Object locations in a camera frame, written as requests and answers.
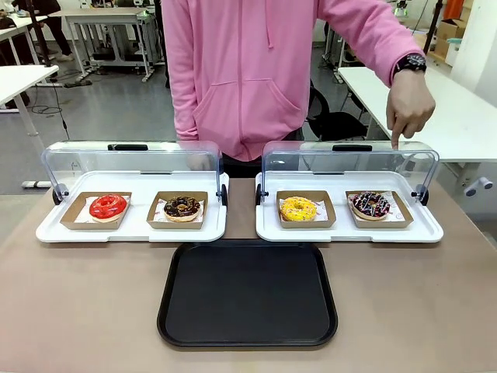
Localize person's left hand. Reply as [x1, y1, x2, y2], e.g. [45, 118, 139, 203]
[385, 68, 436, 151]

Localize person's left forearm pink sleeve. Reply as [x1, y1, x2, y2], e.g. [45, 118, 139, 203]
[325, 0, 426, 87]

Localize dark striped glazed donut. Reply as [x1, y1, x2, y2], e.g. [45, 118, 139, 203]
[351, 190, 391, 221]

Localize brown cardboard donut box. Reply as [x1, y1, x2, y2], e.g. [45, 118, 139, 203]
[345, 190, 415, 229]
[146, 190, 209, 231]
[59, 191, 133, 231]
[276, 190, 337, 230]

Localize white display tray base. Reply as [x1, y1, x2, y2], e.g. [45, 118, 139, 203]
[35, 169, 230, 244]
[255, 169, 444, 244]

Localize yellow sprinkled donut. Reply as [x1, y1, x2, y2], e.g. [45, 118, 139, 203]
[280, 196, 318, 222]

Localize black plastic serving tray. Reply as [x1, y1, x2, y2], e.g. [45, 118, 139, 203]
[156, 239, 339, 348]

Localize chocolate sprinkled donut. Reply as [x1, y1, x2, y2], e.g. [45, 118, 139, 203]
[162, 196, 204, 223]

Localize red glazed donut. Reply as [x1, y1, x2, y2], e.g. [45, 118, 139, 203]
[89, 193, 130, 224]

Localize black wrist watch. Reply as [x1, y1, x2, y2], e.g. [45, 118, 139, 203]
[391, 53, 428, 81]

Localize white desk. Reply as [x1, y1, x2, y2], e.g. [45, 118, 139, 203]
[336, 65, 497, 164]
[0, 64, 60, 145]

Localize black office chair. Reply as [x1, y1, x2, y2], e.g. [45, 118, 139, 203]
[306, 78, 368, 142]

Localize clear plastic display lid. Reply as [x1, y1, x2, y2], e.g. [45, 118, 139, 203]
[40, 140, 229, 207]
[255, 140, 440, 207]

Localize person in pink hoodie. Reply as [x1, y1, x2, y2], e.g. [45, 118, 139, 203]
[161, 0, 393, 162]

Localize person in dark clothes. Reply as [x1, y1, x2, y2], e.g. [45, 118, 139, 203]
[11, 0, 75, 62]

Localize black tripod pole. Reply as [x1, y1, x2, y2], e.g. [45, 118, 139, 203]
[23, 0, 54, 68]

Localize grey frame workbench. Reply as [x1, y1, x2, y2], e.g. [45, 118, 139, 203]
[49, 6, 164, 82]

